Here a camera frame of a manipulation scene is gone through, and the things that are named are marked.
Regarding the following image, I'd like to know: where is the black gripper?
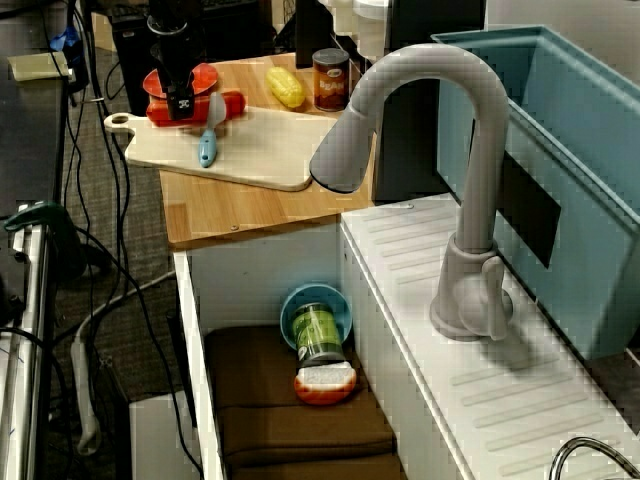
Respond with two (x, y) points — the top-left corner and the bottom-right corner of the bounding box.
(149, 34), (201, 121)

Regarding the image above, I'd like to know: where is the blue-handled toy knife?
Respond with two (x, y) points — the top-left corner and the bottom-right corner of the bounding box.
(198, 91), (227, 169)

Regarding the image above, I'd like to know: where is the red toy sausage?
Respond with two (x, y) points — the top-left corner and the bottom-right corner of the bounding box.
(146, 88), (247, 128)

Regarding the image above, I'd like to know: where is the red plate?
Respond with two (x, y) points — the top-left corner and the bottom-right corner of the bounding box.
(142, 62), (220, 99)

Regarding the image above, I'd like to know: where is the black computer tower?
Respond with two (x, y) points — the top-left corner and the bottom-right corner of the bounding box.
(109, 0), (276, 114)

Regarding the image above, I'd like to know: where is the light wooden cutting board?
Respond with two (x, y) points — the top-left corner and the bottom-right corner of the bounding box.
(103, 105), (346, 192)

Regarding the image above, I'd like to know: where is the yellow toy corn cob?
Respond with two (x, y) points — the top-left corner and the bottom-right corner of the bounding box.
(264, 66), (306, 109)

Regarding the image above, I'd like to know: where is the wooden countertop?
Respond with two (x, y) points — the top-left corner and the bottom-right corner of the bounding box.
(158, 52), (379, 251)

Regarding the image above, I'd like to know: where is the blue tape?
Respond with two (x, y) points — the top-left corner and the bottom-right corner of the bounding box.
(49, 24), (84, 66)

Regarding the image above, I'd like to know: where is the orange bean can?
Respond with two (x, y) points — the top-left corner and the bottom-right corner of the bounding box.
(312, 48), (350, 112)

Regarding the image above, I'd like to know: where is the pale yellow paper note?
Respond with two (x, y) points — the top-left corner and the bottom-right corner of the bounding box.
(7, 51), (71, 81)

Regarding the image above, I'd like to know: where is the dark desk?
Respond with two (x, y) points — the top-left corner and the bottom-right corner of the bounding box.
(0, 19), (71, 219)

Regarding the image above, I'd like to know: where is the green clamp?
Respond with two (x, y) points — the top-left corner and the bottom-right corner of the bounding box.
(3, 199), (89, 281)

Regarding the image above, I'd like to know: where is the blue bowl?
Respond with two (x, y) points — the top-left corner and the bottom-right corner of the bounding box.
(279, 282), (354, 350)

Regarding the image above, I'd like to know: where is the green labelled can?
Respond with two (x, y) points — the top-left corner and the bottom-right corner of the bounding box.
(291, 302), (346, 366)

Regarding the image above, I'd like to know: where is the white power strip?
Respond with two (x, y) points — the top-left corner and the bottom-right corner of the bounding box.
(69, 334), (101, 456)

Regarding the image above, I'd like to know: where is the grey toy faucet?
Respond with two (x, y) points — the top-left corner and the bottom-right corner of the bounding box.
(308, 43), (516, 342)

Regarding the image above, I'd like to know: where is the brown folded cloth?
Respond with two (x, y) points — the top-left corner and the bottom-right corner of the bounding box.
(204, 324), (409, 480)

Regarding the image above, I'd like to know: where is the white cabinet box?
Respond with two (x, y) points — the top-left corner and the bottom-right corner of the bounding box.
(129, 392), (201, 480)

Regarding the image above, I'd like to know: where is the teal plastic bin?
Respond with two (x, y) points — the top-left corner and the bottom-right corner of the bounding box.
(430, 24), (640, 361)

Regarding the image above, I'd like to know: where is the white toy sink unit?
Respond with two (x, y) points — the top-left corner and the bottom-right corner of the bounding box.
(172, 192), (640, 480)

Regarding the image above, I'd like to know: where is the black cable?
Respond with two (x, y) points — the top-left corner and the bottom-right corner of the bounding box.
(74, 224), (206, 480)
(74, 0), (131, 281)

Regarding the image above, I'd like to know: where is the grey cable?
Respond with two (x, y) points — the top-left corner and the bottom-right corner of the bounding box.
(74, 269), (177, 346)

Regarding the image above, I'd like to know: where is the black upright post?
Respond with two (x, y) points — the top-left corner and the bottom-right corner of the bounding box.
(372, 0), (489, 205)

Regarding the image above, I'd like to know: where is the silver aluminium frame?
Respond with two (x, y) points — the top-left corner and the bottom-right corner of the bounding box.
(0, 202), (56, 480)

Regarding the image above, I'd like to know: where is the chrome curved wire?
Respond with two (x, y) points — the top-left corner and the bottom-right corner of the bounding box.
(549, 435), (640, 480)

